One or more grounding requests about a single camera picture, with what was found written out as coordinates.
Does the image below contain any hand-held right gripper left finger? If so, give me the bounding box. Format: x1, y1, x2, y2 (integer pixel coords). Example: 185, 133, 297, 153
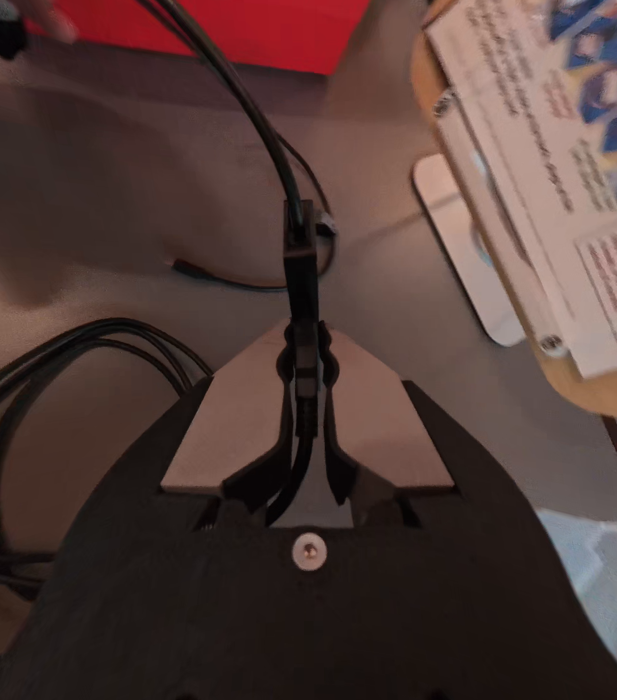
159, 319, 294, 514

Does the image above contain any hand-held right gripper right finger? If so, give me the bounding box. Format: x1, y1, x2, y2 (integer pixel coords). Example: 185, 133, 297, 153
316, 322, 458, 505

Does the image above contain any black USB cable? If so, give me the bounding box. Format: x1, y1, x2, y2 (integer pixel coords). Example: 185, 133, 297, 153
265, 322, 323, 528

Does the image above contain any person's left hand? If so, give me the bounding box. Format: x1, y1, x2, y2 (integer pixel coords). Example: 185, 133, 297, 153
15, 0, 80, 44

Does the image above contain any white stand base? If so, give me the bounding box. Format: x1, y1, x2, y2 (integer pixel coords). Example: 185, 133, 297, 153
411, 153, 528, 348

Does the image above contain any red divided bin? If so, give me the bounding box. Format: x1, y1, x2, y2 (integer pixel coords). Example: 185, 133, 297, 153
24, 0, 372, 76

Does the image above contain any pale plastic container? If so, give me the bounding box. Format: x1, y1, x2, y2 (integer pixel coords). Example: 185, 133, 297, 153
537, 507, 617, 700

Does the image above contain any printed instruction sheet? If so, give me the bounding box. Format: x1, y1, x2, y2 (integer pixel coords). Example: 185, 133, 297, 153
426, 0, 617, 379

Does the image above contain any thin black cable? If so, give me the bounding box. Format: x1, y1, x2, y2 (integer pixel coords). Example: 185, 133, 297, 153
169, 131, 339, 292

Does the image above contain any thick black cable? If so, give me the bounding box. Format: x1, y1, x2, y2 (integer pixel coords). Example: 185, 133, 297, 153
136, 0, 306, 230

